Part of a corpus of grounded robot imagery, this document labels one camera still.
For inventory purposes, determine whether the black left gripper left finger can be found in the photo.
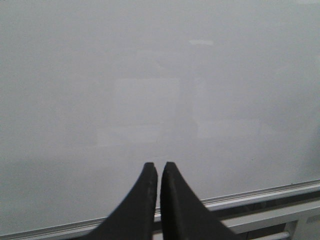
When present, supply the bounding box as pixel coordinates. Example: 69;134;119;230
86;162;158;240

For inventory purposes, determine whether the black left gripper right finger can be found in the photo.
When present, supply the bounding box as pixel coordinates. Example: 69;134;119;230
160;162;240;240

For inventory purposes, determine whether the white metal stand frame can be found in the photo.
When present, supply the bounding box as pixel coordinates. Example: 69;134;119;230
149;199;320;240

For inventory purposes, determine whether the whiteboard with aluminium frame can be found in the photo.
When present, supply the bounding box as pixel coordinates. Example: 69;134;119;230
0;0;320;240

